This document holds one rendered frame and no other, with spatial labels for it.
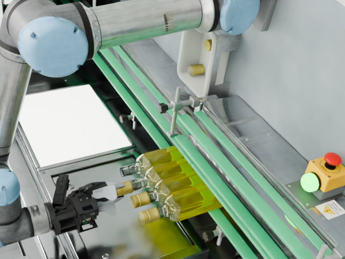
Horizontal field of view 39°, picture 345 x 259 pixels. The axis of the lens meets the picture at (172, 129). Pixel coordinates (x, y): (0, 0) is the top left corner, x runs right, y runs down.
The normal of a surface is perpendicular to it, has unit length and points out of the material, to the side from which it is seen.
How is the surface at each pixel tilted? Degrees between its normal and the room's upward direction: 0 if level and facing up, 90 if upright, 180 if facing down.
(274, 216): 90
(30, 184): 90
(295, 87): 0
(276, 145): 90
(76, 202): 90
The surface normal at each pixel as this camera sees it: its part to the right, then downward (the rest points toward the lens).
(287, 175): 0.11, -0.79
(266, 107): -0.87, 0.21
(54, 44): 0.37, 0.56
